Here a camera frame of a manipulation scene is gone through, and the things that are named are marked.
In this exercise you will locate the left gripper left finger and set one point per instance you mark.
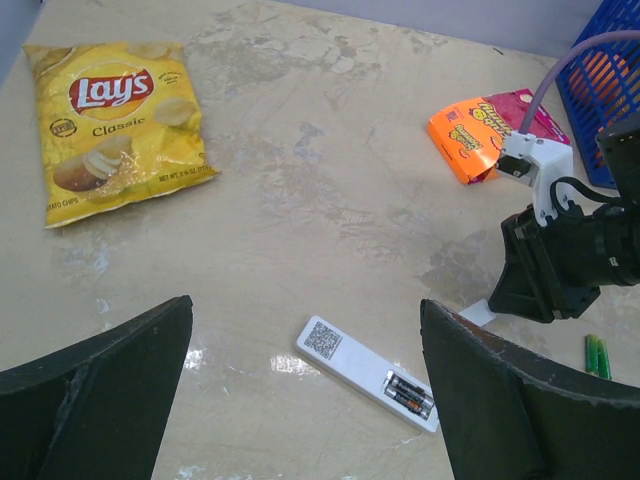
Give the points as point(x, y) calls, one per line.
point(97, 409)

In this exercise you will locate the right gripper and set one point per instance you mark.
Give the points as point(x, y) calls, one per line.
point(532, 284)

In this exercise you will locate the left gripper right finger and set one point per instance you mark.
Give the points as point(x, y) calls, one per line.
point(508, 413)

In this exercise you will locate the white battery cover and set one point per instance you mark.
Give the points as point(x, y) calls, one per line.
point(479, 313)

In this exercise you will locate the black battery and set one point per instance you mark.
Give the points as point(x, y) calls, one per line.
point(414, 407)
point(411, 391)

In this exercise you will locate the white long remote control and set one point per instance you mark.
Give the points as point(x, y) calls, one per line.
point(340, 354)

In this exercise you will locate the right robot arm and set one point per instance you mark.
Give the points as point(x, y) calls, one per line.
point(571, 240)

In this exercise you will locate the green battery left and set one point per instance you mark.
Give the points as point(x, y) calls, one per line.
point(591, 354)

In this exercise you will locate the orange pink sponge box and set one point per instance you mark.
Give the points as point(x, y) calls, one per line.
point(470, 134)

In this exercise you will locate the blue plastic basket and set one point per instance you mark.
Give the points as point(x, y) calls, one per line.
point(599, 88)

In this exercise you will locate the yellow Lays chips bag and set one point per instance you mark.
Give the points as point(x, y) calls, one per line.
point(119, 123)

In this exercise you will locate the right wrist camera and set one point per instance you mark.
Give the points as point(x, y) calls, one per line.
point(536, 163)

